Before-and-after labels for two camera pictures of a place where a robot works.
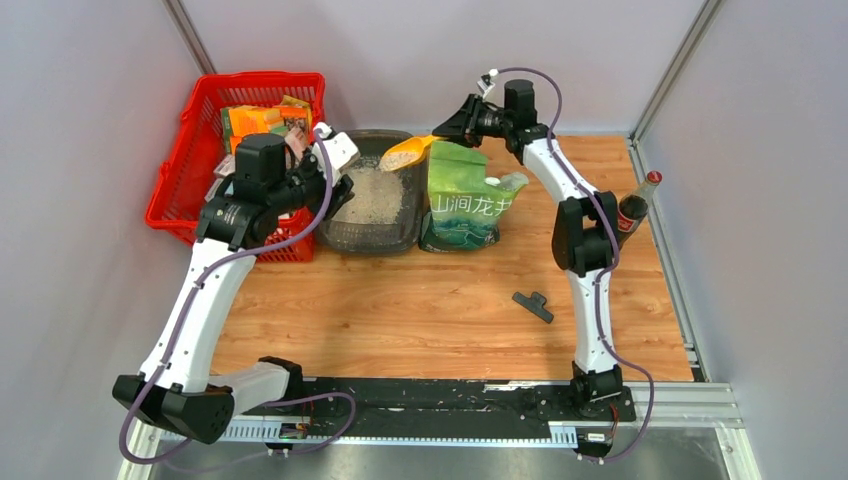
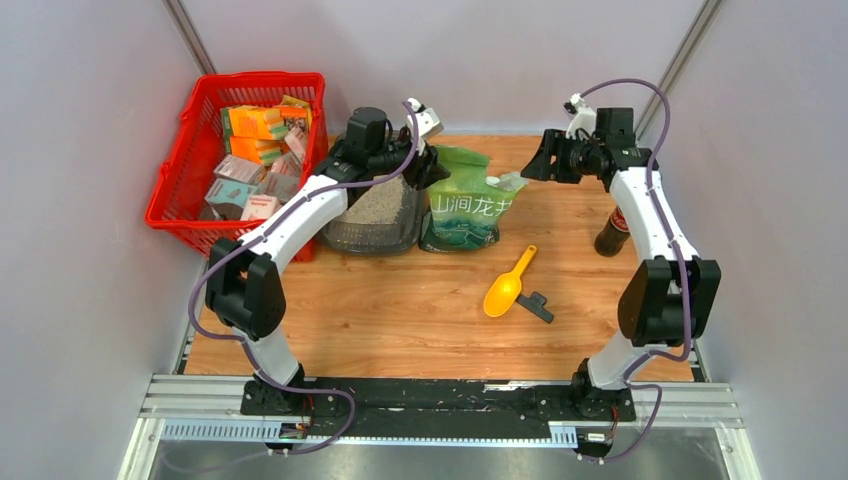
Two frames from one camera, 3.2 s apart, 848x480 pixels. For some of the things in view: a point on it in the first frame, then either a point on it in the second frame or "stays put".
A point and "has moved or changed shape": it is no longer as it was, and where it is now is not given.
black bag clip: [534, 305] stays put
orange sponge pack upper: [248, 119] stays put
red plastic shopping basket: [179, 189] stays put
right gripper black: [462, 127] to [554, 143]
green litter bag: [466, 207] stays put
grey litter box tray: [388, 211] stays put
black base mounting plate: [396, 399] stays put
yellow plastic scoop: [406, 151] has moved or changed shape
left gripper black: [340, 195] to [435, 172]
